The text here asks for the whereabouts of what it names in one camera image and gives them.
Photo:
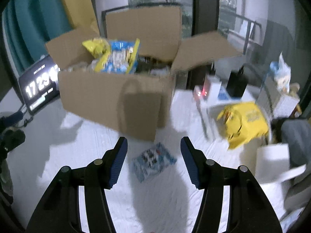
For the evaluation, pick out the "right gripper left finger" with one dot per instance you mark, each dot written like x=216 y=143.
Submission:
x=113 y=160

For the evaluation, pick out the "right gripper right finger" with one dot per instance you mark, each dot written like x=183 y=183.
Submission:
x=195 y=162

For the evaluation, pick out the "small blue snack packet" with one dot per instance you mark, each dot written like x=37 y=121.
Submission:
x=152 y=162

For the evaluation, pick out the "clear bag of biscuits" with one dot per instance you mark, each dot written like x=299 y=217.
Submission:
x=80 y=66

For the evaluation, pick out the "blue cartoon snack bag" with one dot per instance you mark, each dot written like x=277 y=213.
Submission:
x=121 y=57

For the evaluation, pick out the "yellow chips bag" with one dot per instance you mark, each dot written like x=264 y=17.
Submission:
x=100 y=49

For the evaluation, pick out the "tablet showing clock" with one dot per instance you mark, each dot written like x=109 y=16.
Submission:
x=39 y=84

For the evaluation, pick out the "white charger block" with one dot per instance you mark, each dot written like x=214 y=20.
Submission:
x=209 y=91

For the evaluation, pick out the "brown cardboard box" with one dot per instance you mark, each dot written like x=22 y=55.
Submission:
x=133 y=104

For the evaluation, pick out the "black power adapter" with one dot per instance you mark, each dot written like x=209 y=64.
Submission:
x=237 y=84

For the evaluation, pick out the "grey cloth pouch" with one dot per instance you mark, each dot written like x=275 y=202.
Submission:
x=296 y=133

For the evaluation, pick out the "white woven basket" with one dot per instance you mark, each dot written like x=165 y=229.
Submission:
x=275 y=104

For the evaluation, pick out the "teal left curtain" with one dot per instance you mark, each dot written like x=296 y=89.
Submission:
x=28 y=25

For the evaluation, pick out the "yellow left curtain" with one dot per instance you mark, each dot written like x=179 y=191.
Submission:
x=81 y=13

